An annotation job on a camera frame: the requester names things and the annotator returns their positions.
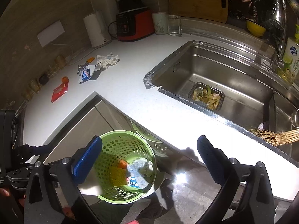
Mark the food scraps sink strainer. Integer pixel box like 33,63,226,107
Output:
188,83,225,111

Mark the bamboo whisk brush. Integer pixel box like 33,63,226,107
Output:
249,129,299,147

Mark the white power cable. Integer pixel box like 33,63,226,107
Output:
50,42,96,66

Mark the left hand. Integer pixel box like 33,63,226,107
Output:
0,188,26,207

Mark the orange foam fruit net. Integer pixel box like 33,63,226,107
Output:
117,160,128,169

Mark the stainless steel sink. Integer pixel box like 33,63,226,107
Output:
142,39,299,166

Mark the clear glass jar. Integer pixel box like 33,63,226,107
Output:
167,14,182,37

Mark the chrome faucet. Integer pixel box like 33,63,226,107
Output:
269,0,287,70

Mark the yellow bowl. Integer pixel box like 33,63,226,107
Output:
246,20,266,38

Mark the white wall socket panel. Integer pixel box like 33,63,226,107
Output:
37,20,65,48

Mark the white ceramic cup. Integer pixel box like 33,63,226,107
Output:
152,12,168,35

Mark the green perforated trash basket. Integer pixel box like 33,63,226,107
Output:
94,130,157,205

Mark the amber glass cup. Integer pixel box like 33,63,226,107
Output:
21,88,32,101
28,78,41,93
47,64,59,78
55,55,67,69

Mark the yellow foam fruit net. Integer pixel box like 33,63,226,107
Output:
110,167,128,187

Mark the crumpled white tissue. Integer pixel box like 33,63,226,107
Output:
95,53,120,71

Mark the wooden cutting board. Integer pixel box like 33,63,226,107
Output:
169,0,229,23

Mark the dark round jar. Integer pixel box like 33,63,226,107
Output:
38,73,50,85

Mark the white electric kettle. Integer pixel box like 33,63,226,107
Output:
83,11,112,48

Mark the dish soap bottle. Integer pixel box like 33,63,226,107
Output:
278,31,299,84

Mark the blue grey rag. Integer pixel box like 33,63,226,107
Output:
127,158,154,189

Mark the silver pill blister pack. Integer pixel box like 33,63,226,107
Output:
77,62,88,76

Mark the small orange peel piece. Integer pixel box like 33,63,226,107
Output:
87,57,95,63

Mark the red snack packet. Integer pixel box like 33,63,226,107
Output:
51,83,68,103

